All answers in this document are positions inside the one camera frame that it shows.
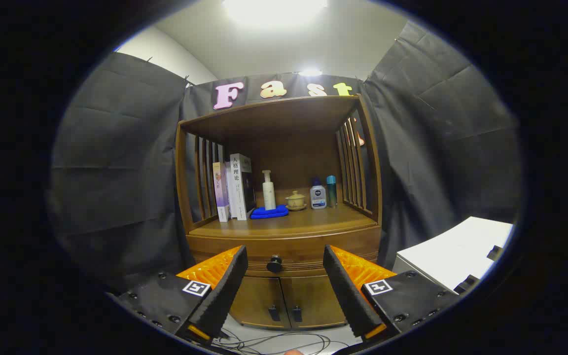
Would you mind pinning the white bottle with blue cap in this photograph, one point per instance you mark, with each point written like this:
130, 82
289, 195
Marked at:
318, 197

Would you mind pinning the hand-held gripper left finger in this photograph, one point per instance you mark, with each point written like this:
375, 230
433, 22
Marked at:
225, 291

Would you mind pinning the black backdrop cloth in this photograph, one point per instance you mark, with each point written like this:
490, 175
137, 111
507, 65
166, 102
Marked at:
116, 172

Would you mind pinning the white pump bottle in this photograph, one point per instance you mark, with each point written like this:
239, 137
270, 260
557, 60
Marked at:
268, 195

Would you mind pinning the thin white book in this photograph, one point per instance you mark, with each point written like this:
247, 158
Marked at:
230, 197

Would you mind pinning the brown wooden cabinet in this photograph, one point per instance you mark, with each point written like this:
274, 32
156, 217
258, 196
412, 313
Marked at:
289, 158

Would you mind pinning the wooden countertop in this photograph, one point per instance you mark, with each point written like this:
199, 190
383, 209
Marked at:
313, 219

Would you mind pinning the thick white and black book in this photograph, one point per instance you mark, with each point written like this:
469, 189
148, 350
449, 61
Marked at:
238, 187

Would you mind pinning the black round drawer knob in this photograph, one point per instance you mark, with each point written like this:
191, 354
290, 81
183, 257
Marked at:
274, 265

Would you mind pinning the blue folded cloth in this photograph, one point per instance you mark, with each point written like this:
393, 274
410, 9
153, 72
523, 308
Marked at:
269, 212

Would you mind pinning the purple book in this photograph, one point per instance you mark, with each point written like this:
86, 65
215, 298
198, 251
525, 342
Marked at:
220, 192

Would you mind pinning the yellow lidded tea cup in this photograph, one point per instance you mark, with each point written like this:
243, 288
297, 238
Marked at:
295, 200

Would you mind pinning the teal blue bottle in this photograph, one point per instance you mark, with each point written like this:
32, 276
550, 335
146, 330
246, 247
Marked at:
331, 192

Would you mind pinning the wooden drawer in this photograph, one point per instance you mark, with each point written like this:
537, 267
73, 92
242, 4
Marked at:
294, 246

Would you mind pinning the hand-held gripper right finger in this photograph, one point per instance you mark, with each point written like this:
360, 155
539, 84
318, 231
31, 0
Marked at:
348, 291

